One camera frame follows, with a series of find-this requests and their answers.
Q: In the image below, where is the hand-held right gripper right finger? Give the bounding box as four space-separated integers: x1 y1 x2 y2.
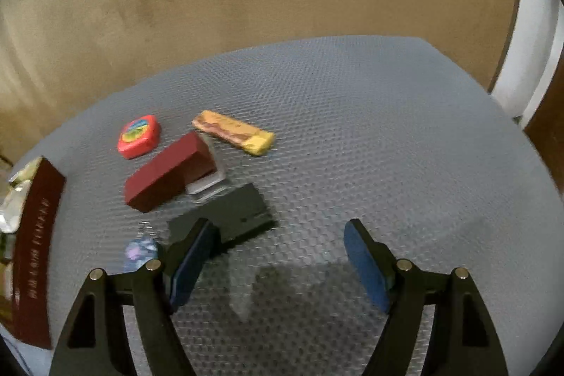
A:
344 218 512 376

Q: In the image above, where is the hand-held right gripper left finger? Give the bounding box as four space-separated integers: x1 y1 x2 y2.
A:
48 217 221 376

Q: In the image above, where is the blue patterned keychain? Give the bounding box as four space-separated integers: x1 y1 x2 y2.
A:
123 222 160 273

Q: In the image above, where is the black rectangular box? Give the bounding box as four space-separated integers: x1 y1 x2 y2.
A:
167 182 276 255

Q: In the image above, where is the small clear box red card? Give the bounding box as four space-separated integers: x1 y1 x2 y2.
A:
185 138 227 203

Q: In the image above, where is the dark red rectangular box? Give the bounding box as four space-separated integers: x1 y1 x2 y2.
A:
124 132 216 213

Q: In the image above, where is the brown yellow candy bar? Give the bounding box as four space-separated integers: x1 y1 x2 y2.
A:
191 110 276 157

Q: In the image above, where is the gold tin tray red rim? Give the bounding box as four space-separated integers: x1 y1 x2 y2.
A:
0 156 67 350

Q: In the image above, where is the grey mesh mat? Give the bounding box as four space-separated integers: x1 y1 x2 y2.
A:
0 35 564 376

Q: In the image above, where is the red tape measure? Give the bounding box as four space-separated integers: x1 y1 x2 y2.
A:
117 115 161 160

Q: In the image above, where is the white door frame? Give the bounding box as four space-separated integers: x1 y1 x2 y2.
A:
489 0 564 125

